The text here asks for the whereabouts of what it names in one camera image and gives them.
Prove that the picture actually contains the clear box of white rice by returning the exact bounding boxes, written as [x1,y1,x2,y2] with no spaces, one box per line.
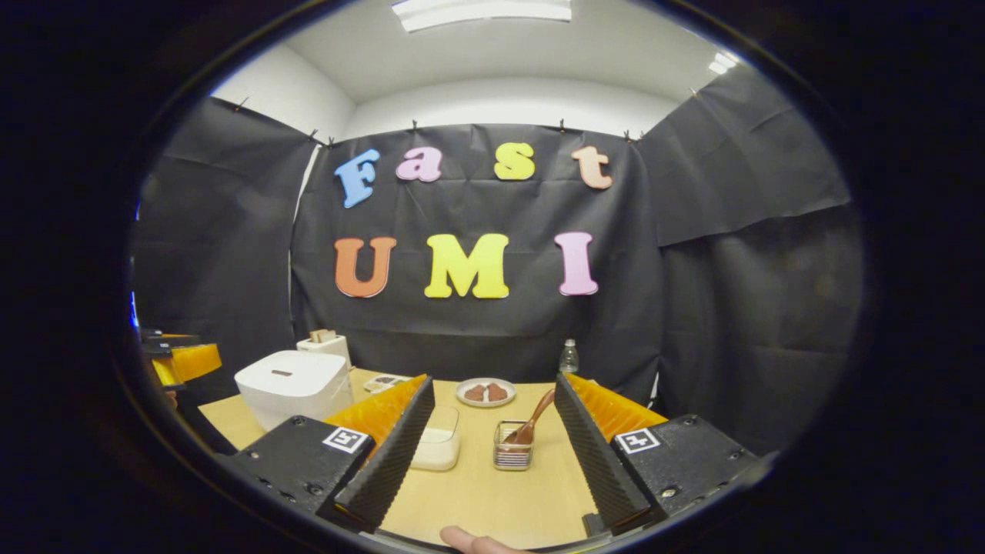
[409,405,462,472]

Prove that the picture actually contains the metal wire chopstick holder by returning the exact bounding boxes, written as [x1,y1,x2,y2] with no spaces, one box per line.
[493,419,534,471]

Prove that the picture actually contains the white toaster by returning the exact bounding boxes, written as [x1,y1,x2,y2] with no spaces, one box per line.
[296,333,352,370]

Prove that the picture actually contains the long ceiling light panel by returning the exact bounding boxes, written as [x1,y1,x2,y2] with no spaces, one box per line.
[391,0,573,33]

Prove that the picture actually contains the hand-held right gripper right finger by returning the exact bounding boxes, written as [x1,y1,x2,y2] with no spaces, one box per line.
[554,372,763,537]

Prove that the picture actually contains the white rice cooker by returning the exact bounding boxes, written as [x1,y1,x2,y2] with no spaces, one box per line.
[234,350,355,432]

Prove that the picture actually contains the brown wooden spoon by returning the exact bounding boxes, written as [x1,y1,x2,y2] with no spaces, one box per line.
[504,389,556,447]

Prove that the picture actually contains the white round plate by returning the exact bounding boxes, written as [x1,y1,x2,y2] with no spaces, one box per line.
[456,377,517,408]

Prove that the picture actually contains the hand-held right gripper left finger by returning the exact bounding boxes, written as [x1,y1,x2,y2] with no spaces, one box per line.
[223,375,436,534]

